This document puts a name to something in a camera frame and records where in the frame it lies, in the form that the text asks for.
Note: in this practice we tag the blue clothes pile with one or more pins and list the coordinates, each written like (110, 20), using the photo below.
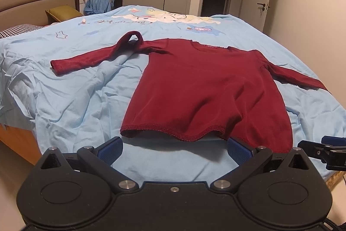
(93, 7)

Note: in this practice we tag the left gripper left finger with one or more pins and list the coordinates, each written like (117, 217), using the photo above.
(98, 161)

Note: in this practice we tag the checkered red white pillow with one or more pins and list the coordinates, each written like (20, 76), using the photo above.
(19, 29)

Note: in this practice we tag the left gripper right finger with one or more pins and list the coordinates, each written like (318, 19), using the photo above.
(251, 161)

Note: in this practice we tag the wooden bed frame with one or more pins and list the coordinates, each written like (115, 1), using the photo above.
(22, 142)

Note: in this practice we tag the light blue cartoon bedsheet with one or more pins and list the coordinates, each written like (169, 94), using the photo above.
(87, 107)

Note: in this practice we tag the dark red long-sleeve shirt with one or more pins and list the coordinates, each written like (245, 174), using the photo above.
(189, 90)

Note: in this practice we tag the mustard yellow pillow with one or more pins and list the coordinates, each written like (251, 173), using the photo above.
(63, 13)

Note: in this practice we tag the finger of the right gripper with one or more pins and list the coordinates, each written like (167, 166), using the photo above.
(331, 152)

